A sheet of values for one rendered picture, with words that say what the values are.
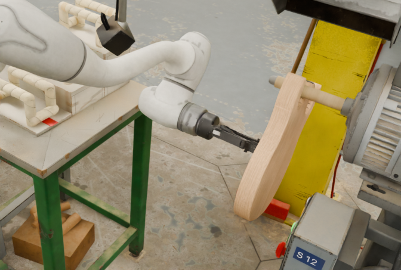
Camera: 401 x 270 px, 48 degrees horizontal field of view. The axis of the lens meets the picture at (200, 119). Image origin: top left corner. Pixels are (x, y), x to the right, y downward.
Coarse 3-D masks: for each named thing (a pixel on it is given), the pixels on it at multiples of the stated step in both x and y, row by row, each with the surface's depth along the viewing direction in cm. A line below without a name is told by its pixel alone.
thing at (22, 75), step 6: (12, 72) 145; (18, 72) 144; (24, 72) 144; (18, 78) 145; (24, 78) 143; (30, 78) 142; (36, 78) 142; (30, 84) 143; (36, 84) 141; (42, 84) 140; (48, 84) 140; (42, 90) 141; (48, 90) 140
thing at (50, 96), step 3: (45, 90) 140; (54, 90) 141; (45, 93) 141; (48, 93) 140; (51, 93) 141; (54, 93) 142; (45, 96) 142; (48, 96) 141; (51, 96) 141; (54, 96) 142; (45, 99) 142; (48, 99) 142; (51, 99) 142; (54, 99) 143; (45, 102) 143; (48, 102) 142; (51, 102) 142; (54, 102) 143; (48, 105) 143; (51, 105) 143; (54, 114) 146
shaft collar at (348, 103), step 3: (348, 99) 109; (351, 99) 110; (345, 102) 109; (348, 102) 109; (351, 102) 109; (345, 105) 109; (348, 105) 108; (342, 108) 109; (345, 108) 109; (348, 108) 108; (342, 111) 110; (345, 111) 109; (348, 111) 109; (342, 114) 111; (345, 114) 110
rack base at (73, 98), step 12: (24, 84) 154; (60, 84) 146; (72, 84) 147; (36, 96) 153; (60, 96) 147; (72, 96) 144; (84, 96) 150; (96, 96) 156; (72, 108) 147; (84, 108) 152
